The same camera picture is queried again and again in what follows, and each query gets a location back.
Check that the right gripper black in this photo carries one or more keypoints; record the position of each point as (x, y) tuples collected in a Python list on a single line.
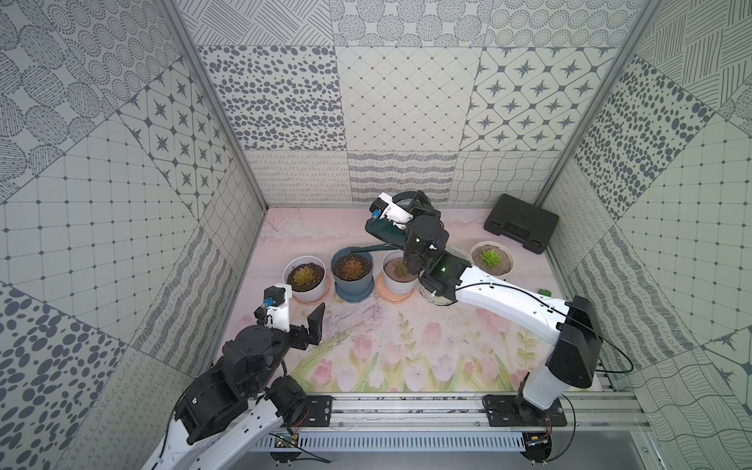
[(423, 208)]

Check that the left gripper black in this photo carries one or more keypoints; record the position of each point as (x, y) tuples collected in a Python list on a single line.
[(299, 336)]

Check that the dark green watering can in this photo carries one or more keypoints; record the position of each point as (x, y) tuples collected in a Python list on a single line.
[(388, 229)]

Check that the white pot yellow-brown succulent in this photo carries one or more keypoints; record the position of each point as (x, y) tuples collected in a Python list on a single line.
[(308, 278)]

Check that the blue-grey pot red succulent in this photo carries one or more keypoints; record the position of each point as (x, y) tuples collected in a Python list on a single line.
[(353, 275)]

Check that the white pot pink succulent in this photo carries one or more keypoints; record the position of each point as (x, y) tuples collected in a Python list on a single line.
[(395, 284)]

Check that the white pot bright green succulent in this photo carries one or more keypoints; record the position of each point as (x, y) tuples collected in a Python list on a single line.
[(493, 258)]

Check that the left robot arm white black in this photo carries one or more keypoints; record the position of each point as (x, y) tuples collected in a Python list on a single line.
[(243, 399)]

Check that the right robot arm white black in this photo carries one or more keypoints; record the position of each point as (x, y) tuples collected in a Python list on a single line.
[(570, 327)]

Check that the large white pot green succulent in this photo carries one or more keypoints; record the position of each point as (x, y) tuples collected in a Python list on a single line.
[(436, 300)]

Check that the black plastic tool case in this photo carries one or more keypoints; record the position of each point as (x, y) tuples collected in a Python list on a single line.
[(523, 222)]

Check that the left small circuit board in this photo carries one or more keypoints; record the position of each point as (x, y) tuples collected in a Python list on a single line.
[(283, 450)]

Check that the small circuit board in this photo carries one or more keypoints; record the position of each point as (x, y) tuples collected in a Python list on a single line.
[(283, 450), (537, 447)]

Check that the right small circuit board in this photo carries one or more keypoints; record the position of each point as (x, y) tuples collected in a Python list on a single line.
[(537, 447)]

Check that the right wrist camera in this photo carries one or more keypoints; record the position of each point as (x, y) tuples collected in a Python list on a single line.
[(384, 207)]

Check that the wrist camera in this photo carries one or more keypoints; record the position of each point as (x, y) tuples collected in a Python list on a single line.
[(277, 305), (384, 207)]

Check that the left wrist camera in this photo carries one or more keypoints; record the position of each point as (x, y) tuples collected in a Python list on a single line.
[(277, 305)]

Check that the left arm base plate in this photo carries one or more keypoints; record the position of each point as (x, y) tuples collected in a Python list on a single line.
[(313, 411)]

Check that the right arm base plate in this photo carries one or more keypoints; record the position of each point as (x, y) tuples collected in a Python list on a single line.
[(514, 411)]

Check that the aluminium mounting rail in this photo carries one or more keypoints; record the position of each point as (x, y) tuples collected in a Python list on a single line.
[(586, 411)]

